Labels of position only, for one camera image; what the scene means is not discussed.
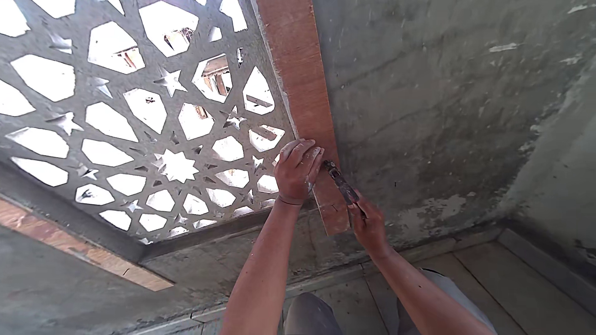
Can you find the person's left forearm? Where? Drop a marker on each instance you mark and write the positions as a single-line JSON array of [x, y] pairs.
[[263, 270]]

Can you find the light brown stained wooden board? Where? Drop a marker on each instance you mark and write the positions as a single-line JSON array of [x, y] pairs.
[[79, 246]]

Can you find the person's left fingers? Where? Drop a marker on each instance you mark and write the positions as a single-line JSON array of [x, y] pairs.
[[301, 152]]

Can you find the person's left hand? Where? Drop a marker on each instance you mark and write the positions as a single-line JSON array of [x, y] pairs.
[[293, 179]]

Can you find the dark metal pliers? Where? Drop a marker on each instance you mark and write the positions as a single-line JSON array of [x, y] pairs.
[[343, 186]]

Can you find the grey star-patterned lattice window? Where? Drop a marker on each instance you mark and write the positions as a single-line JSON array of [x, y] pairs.
[[174, 104]]

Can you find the person's right fingers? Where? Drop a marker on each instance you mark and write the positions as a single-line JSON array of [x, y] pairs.
[[361, 211]]

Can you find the person's right hand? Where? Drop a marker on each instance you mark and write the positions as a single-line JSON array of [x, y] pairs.
[[371, 232]]

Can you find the person's right forearm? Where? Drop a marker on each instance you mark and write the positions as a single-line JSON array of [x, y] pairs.
[[419, 284]]

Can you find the person's legs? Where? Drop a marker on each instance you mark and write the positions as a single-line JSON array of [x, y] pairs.
[[311, 314]]

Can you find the reddish-brown wooden board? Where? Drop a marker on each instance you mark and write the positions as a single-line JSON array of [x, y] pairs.
[[307, 83]]

